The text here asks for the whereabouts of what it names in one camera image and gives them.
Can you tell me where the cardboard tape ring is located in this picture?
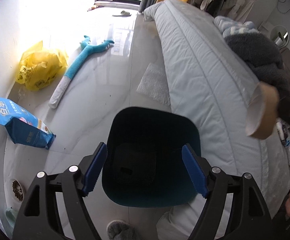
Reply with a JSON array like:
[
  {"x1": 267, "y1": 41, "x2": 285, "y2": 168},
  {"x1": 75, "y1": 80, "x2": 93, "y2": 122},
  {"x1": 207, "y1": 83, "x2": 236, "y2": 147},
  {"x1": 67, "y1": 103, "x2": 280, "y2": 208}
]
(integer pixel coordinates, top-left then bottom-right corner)
[{"x1": 245, "y1": 81, "x2": 280, "y2": 140}]

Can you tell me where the blue cartoon tissue packet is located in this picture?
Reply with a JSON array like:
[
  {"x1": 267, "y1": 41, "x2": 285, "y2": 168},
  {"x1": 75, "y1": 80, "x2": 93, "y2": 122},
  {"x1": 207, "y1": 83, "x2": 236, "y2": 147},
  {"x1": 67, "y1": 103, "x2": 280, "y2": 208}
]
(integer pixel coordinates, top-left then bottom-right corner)
[{"x1": 276, "y1": 118, "x2": 290, "y2": 166}]

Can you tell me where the dark teal trash bin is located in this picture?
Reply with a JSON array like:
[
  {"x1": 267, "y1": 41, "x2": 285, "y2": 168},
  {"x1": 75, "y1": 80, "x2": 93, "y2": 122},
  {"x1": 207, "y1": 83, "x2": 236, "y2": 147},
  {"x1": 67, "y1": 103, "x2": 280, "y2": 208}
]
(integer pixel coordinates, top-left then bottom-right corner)
[{"x1": 102, "y1": 107, "x2": 201, "y2": 207}]

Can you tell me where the grey fuzzy slipper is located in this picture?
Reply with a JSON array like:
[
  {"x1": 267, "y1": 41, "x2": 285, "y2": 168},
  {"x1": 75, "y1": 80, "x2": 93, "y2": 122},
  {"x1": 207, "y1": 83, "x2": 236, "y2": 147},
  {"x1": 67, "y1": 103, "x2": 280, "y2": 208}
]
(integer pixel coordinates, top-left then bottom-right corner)
[{"x1": 106, "y1": 220, "x2": 141, "y2": 240}]

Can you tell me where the pet food bowl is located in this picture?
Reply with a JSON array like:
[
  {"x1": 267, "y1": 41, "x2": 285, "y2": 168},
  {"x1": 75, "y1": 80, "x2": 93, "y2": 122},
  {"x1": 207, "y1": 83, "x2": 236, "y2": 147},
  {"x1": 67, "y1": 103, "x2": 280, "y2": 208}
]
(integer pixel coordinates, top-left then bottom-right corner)
[{"x1": 10, "y1": 179, "x2": 25, "y2": 202}]

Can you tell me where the blue pet food bag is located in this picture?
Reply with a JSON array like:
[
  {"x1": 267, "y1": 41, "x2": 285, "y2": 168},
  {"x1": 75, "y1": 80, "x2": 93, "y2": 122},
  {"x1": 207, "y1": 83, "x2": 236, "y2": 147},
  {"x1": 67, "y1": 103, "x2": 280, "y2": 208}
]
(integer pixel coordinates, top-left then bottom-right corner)
[{"x1": 0, "y1": 98, "x2": 56, "y2": 150}]

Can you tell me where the light grey bed mattress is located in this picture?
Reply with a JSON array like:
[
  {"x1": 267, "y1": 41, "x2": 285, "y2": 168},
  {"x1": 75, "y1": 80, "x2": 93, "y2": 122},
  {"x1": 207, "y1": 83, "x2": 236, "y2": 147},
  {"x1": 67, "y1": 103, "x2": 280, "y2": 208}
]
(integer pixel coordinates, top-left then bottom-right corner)
[{"x1": 144, "y1": 0, "x2": 290, "y2": 216}]

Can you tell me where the bubble wrap sheet on floor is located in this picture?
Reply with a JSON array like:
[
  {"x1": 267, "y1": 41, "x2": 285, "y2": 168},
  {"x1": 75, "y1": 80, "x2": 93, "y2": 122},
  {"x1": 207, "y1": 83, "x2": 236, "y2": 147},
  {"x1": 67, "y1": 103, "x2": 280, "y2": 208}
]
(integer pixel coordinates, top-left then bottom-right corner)
[{"x1": 136, "y1": 63, "x2": 170, "y2": 106}]

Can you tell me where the yellow plastic bag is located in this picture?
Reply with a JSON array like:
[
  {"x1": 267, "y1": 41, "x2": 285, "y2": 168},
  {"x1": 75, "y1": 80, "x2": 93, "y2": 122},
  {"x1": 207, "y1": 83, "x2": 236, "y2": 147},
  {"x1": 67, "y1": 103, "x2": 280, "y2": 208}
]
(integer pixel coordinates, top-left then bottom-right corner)
[{"x1": 15, "y1": 41, "x2": 69, "y2": 91}]

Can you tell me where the blue plush toy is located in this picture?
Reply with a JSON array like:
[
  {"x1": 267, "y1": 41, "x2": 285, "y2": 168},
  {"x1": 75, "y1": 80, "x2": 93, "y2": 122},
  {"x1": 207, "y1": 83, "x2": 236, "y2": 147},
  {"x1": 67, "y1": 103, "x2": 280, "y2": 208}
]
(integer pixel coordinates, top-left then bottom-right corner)
[{"x1": 48, "y1": 35, "x2": 114, "y2": 109}]

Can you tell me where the dark grey fleece blanket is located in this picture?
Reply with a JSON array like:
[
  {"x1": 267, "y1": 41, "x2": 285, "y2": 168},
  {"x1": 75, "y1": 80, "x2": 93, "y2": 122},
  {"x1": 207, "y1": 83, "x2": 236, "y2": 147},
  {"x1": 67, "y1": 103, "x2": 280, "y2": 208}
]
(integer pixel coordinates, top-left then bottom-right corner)
[{"x1": 225, "y1": 33, "x2": 290, "y2": 124}]

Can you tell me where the round vanity mirror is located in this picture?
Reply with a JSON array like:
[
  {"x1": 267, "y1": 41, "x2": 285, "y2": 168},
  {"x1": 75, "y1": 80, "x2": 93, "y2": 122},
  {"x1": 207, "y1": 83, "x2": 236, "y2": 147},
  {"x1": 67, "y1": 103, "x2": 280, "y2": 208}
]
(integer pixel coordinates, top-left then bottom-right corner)
[{"x1": 270, "y1": 25, "x2": 289, "y2": 48}]

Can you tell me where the grey slipper by door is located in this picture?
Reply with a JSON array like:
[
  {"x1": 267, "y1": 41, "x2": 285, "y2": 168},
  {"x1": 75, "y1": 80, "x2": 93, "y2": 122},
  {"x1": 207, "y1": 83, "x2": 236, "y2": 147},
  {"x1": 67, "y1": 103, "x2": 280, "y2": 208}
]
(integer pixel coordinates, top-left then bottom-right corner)
[{"x1": 113, "y1": 10, "x2": 131, "y2": 17}]

